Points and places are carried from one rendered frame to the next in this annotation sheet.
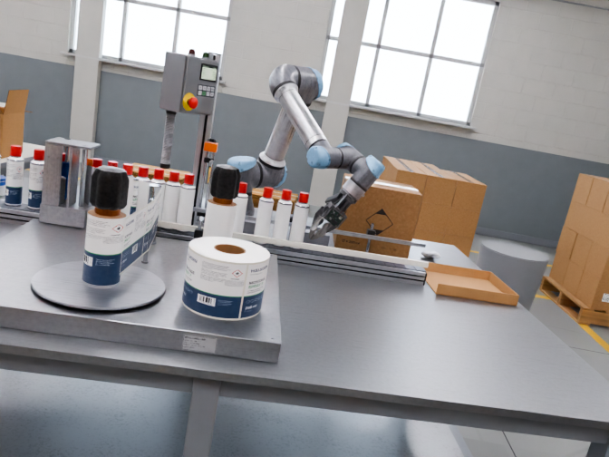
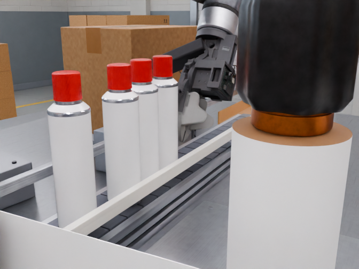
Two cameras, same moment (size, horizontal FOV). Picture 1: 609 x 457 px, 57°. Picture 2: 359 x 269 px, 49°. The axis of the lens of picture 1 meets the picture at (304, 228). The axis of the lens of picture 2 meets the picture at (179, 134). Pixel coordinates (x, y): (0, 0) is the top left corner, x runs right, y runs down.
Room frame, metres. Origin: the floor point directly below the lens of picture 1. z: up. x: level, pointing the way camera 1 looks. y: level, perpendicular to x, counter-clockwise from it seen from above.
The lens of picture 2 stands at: (1.52, 0.54, 1.15)
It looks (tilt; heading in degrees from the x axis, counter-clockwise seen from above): 17 degrees down; 306
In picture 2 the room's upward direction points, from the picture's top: straight up
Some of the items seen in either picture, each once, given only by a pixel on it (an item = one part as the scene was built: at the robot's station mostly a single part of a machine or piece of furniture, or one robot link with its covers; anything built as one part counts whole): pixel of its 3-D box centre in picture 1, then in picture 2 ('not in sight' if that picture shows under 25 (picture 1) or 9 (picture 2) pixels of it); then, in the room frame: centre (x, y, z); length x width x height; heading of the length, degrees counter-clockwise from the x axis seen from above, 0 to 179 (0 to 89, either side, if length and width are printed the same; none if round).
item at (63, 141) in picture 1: (73, 142); not in sight; (1.75, 0.77, 1.14); 0.14 x 0.11 x 0.01; 96
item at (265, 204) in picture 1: (264, 215); (122, 135); (1.91, 0.15, 0.98); 0.05 x 0.05 x 0.20
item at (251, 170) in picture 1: (241, 173); not in sight; (2.25, 0.29, 1.06); 0.13 x 0.12 x 0.14; 134
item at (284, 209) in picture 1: (282, 218); (142, 124); (1.93, 0.08, 0.98); 0.05 x 0.05 x 0.20
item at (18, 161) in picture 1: (14, 175); not in sight; (1.83, 1.00, 0.98); 0.05 x 0.05 x 0.20
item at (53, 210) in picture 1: (71, 182); not in sight; (1.76, 0.77, 1.01); 0.14 x 0.13 x 0.26; 96
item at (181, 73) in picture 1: (190, 84); not in sight; (1.97, 0.48, 1.38); 0.17 x 0.10 x 0.19; 151
